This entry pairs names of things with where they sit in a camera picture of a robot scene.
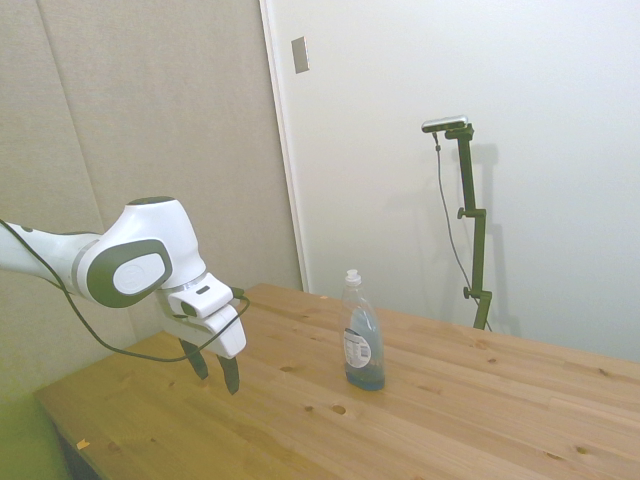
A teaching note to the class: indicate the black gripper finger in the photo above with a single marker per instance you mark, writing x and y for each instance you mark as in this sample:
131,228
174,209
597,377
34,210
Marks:
197,361
231,374

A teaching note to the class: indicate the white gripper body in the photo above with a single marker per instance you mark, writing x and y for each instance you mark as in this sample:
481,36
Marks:
227,335

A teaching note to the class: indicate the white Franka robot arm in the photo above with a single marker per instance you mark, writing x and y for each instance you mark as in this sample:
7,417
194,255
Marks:
145,235

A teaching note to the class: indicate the clear dish soap bottle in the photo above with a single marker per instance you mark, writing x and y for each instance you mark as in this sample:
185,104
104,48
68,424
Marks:
363,345

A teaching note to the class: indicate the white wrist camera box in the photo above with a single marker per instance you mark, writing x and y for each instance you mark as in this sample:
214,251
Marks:
201,298

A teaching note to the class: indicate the white door frame strip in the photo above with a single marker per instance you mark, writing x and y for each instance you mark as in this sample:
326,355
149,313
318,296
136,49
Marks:
285,145

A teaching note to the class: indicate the black camera stand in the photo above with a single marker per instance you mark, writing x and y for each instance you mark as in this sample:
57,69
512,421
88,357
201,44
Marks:
474,220

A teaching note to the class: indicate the grey wall switch plate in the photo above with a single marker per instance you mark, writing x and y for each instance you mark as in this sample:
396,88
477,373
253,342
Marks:
301,54

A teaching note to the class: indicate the silver exterior camera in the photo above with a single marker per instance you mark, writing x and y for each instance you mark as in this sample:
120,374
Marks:
444,123

